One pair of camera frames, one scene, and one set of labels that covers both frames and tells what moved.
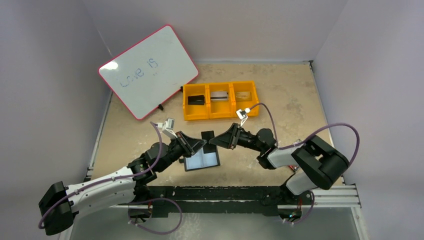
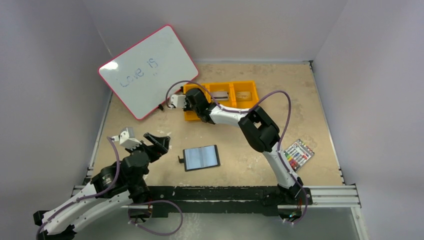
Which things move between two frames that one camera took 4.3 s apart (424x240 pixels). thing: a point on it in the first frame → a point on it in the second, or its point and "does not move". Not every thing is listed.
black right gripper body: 234,136 → 187,103
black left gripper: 191,144 → 160,147
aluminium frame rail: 337,196 does not move
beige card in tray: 243,96 does not move
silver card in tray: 219,96 does not move
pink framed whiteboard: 143,76 does not move
